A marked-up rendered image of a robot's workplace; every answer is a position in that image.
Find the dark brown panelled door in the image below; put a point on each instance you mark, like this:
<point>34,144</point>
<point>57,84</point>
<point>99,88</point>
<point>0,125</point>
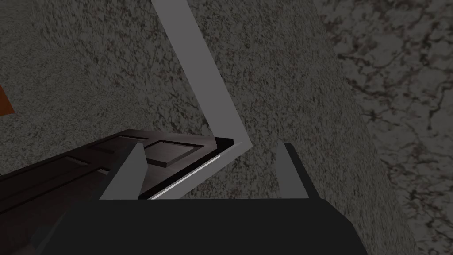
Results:
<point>63,170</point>

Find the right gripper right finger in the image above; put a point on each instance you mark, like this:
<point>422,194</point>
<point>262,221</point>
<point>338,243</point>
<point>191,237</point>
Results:
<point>293,177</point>

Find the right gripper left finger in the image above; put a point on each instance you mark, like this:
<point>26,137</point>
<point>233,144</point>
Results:
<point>129,177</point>

